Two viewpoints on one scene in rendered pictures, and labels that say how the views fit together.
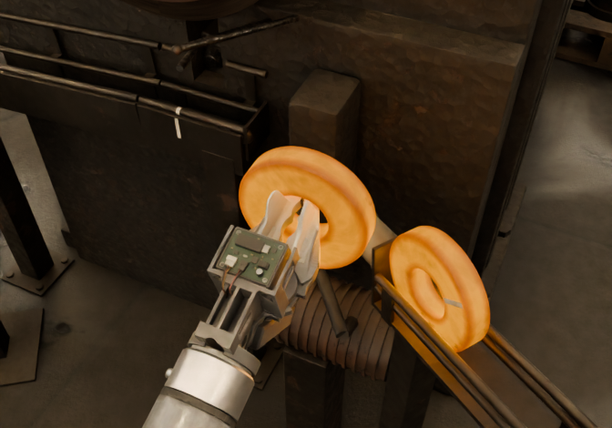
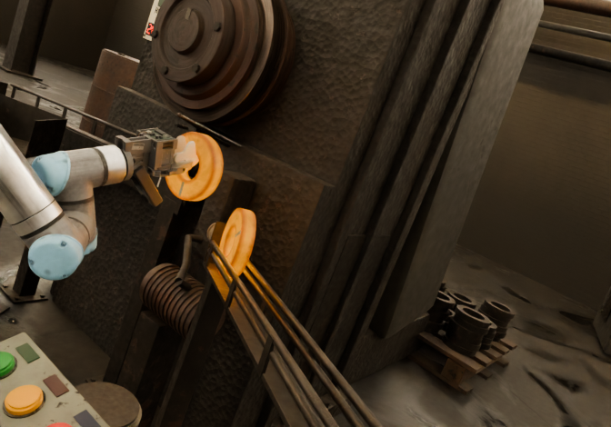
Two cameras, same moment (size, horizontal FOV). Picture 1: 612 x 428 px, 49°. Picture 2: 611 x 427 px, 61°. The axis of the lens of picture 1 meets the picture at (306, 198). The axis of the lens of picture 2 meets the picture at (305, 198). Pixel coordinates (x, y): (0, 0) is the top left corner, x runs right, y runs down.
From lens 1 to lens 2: 0.80 m
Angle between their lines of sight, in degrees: 36
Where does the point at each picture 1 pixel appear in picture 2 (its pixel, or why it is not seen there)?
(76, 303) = (30, 315)
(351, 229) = (207, 171)
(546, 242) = not seen: outside the picture
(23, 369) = not seen: outside the picture
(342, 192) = (211, 148)
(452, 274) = (243, 216)
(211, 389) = (107, 152)
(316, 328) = (167, 285)
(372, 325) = (197, 293)
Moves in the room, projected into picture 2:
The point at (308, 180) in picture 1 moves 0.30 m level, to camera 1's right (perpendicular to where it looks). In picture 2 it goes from (199, 141) to (324, 192)
